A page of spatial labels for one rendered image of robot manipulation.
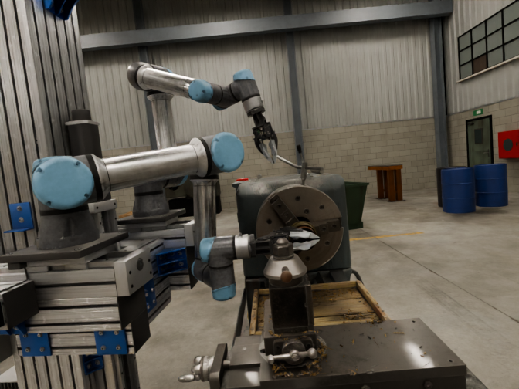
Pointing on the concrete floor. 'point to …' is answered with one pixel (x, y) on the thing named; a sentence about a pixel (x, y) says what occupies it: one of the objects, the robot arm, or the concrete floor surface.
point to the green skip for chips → (355, 203)
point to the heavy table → (388, 181)
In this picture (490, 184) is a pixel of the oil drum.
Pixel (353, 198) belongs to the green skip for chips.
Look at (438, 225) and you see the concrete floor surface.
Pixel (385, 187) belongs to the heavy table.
